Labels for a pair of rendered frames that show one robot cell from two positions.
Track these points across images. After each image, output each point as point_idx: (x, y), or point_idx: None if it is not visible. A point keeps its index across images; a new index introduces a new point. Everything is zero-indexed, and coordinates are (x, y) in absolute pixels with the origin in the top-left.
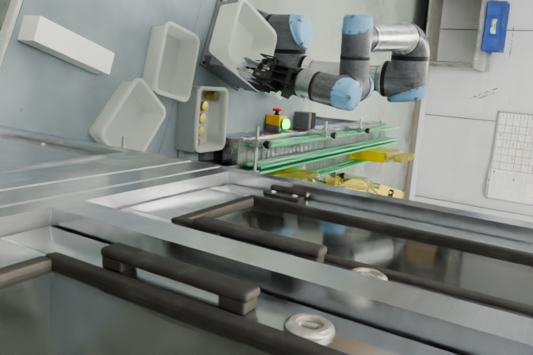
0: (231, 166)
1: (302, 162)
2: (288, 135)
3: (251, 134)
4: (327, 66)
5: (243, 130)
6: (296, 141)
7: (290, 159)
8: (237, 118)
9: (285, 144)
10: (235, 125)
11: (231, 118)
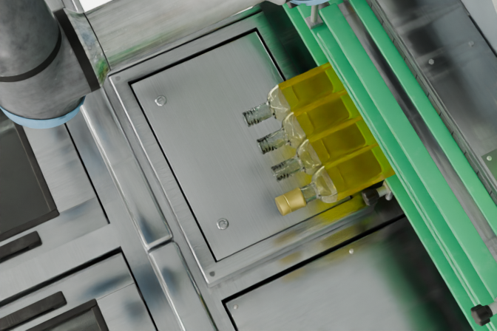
0: None
1: (413, 198)
2: (474, 158)
3: (443, 39)
4: None
5: (492, 42)
6: (400, 138)
7: (391, 144)
8: (484, 3)
9: (367, 89)
10: (477, 9)
11: None
